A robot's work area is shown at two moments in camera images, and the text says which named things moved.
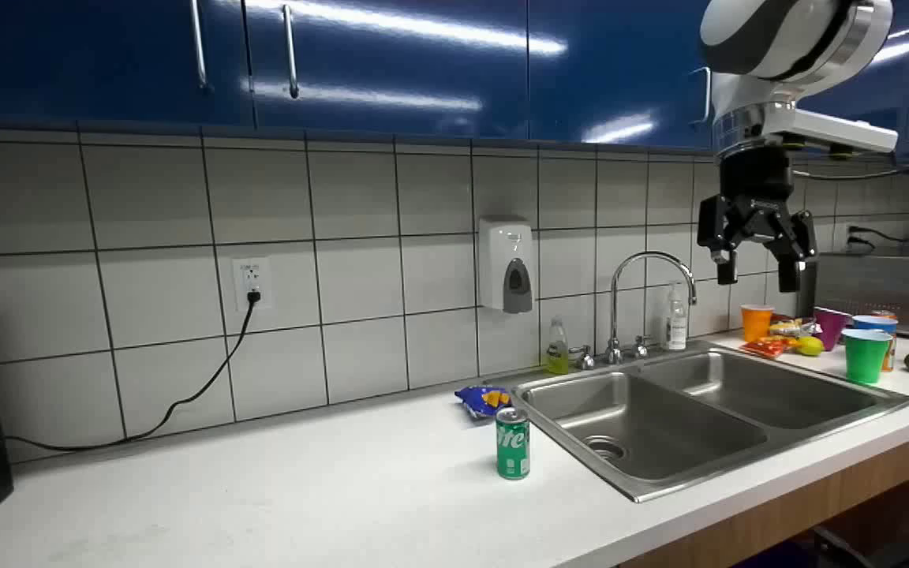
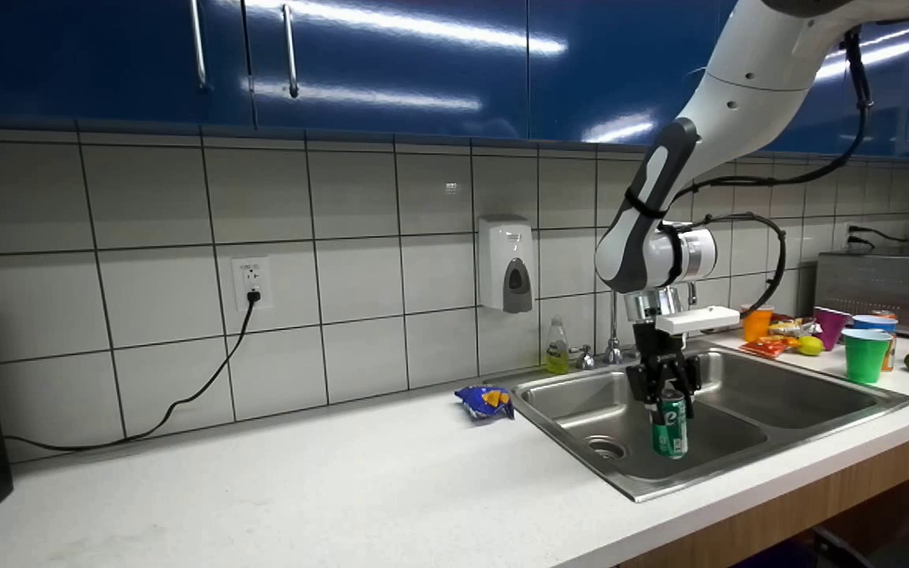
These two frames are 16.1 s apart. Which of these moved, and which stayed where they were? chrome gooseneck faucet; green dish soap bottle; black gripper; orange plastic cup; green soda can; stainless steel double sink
Moved: black gripper; green soda can
Stayed: orange plastic cup; green dish soap bottle; chrome gooseneck faucet; stainless steel double sink
